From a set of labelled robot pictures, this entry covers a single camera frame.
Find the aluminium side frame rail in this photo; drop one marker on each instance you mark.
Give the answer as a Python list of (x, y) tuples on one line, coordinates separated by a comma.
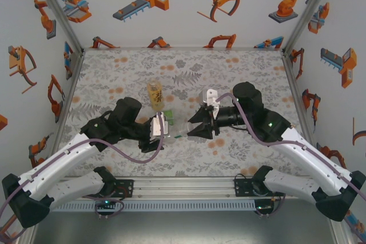
[(70, 84), (294, 84)]

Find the small circuit board with LED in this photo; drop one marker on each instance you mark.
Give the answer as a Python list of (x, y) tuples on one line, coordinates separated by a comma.
[(105, 202), (263, 207)]

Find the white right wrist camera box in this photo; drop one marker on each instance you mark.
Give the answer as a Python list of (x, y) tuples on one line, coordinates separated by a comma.
[(208, 98)]

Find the aluminium corner post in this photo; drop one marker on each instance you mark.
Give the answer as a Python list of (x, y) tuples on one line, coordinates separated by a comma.
[(309, 12), (58, 12)]

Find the small clear bottle green label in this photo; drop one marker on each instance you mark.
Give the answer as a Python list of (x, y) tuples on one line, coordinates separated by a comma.
[(169, 114)]

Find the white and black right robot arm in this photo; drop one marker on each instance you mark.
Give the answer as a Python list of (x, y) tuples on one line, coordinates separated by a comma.
[(308, 152)]

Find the grey metal base panel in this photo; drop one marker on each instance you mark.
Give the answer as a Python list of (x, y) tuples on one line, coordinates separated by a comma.
[(183, 227)]

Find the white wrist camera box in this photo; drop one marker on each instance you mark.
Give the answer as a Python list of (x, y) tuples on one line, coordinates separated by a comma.
[(158, 127), (208, 98)]

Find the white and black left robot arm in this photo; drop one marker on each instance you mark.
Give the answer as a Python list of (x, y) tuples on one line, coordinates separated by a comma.
[(57, 158)]

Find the floral printed table mat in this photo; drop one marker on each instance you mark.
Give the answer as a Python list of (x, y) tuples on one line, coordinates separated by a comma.
[(183, 164)]

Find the yellow tea bottle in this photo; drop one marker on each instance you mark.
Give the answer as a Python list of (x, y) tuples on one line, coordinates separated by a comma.
[(155, 95)]

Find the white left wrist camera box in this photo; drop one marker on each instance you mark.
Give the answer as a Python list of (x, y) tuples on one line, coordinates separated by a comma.
[(158, 127)]

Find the aluminium front frame rail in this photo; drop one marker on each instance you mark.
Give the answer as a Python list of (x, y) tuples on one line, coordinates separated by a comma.
[(183, 188)]

